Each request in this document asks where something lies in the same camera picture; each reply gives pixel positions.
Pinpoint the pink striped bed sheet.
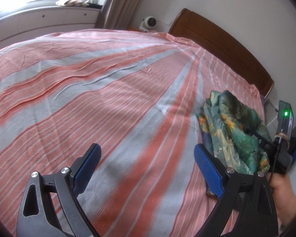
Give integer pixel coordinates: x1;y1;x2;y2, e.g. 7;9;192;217
0;30;264;236

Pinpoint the beige curtain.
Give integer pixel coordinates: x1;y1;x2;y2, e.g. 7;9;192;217
96;0;141;30

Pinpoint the green landscape print jacket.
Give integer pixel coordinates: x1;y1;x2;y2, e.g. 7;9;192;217
197;90;271;175

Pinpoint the white window bench cabinet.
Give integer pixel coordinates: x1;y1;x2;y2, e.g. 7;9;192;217
0;0;100;49

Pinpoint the striped cushion on bench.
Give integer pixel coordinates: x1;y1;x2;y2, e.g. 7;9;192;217
56;0;89;8

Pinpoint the person right hand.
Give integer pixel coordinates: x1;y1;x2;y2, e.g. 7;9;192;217
267;173;296;226

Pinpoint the brown wooden headboard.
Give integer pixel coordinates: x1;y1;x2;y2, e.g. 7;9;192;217
169;8;274;98

